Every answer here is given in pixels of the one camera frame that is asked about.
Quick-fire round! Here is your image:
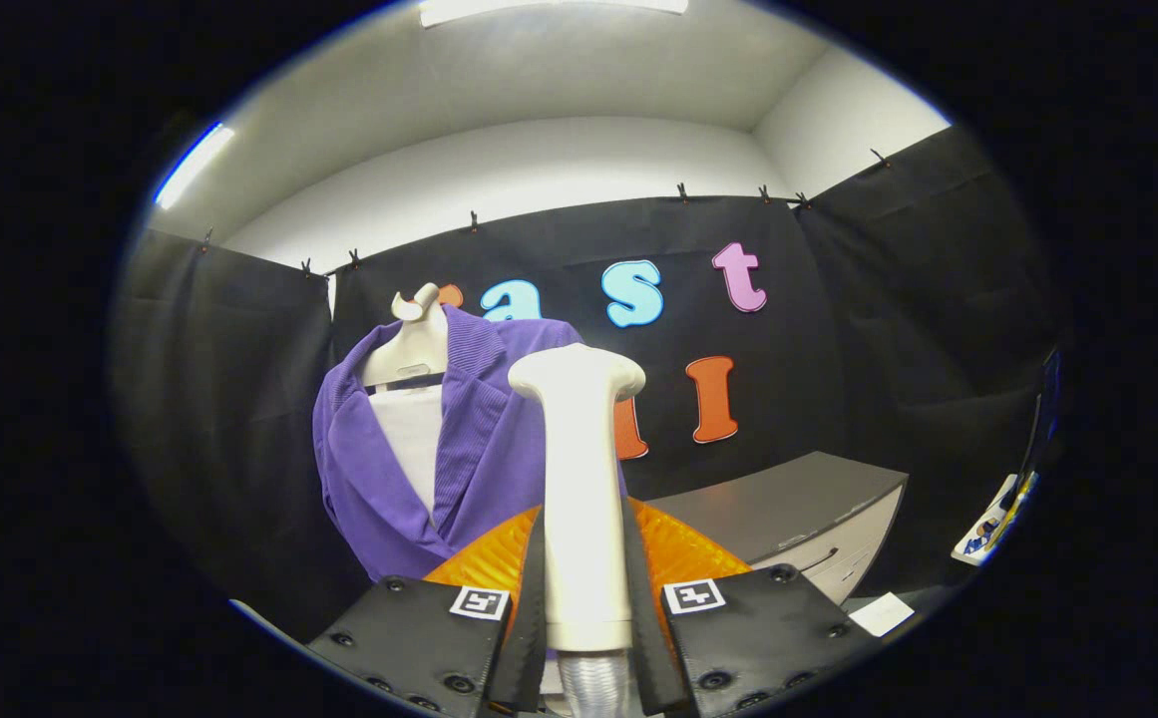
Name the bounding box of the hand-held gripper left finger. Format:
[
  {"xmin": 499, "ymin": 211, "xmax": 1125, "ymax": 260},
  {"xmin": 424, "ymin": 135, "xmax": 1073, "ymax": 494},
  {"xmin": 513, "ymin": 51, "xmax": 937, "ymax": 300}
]
[{"xmin": 307, "ymin": 504, "xmax": 552, "ymax": 718}]

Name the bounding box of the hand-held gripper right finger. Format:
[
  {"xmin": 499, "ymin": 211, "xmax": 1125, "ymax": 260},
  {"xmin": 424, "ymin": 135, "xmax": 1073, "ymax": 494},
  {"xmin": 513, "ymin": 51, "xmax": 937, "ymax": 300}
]
[{"xmin": 621, "ymin": 497, "xmax": 881, "ymax": 718}]

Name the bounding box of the purple corduroy jacket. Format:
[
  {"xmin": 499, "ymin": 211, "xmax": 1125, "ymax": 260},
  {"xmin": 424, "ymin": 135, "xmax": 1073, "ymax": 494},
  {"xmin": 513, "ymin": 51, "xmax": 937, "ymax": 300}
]
[{"xmin": 312, "ymin": 304, "xmax": 629, "ymax": 582}]

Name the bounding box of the white garment form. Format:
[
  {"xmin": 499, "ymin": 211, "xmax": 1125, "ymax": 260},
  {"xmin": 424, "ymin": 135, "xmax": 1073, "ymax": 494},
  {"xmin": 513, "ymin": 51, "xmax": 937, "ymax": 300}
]
[{"xmin": 369, "ymin": 387, "xmax": 445, "ymax": 520}]

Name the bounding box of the grey cabinet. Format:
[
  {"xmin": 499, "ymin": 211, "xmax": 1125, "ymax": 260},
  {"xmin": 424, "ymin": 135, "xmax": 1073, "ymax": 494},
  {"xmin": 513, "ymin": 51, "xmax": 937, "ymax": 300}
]
[{"xmin": 643, "ymin": 451, "xmax": 909, "ymax": 606}]

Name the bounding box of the white paper sheet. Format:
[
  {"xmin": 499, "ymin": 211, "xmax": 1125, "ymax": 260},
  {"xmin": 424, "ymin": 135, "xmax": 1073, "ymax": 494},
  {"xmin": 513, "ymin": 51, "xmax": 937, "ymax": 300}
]
[{"xmin": 848, "ymin": 591, "xmax": 916, "ymax": 637}]

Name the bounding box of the white side table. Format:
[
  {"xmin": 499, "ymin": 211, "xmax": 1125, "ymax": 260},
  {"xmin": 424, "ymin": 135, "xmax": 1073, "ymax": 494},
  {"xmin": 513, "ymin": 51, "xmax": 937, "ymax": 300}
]
[{"xmin": 951, "ymin": 471, "xmax": 1038, "ymax": 567}]

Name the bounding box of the black backdrop cloth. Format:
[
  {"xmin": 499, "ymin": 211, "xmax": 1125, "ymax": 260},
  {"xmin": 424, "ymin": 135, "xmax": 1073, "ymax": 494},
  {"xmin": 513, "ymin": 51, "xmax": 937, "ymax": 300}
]
[{"xmin": 110, "ymin": 125, "xmax": 1068, "ymax": 639}]

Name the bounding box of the row of black clips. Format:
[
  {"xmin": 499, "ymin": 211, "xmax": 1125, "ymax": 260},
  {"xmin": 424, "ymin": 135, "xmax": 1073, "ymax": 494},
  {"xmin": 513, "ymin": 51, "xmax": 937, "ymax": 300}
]
[{"xmin": 201, "ymin": 148, "xmax": 891, "ymax": 278}]

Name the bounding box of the computer monitor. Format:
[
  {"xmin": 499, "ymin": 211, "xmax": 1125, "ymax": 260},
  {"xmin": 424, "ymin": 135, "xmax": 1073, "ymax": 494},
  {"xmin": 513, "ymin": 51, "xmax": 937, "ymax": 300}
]
[{"xmin": 1025, "ymin": 344, "xmax": 1066, "ymax": 478}]

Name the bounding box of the ceiling light panel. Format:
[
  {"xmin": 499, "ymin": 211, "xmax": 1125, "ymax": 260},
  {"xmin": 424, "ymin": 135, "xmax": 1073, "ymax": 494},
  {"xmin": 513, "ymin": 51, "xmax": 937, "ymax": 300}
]
[
  {"xmin": 155, "ymin": 123, "xmax": 236, "ymax": 210},
  {"xmin": 419, "ymin": 0, "xmax": 689, "ymax": 28}
]

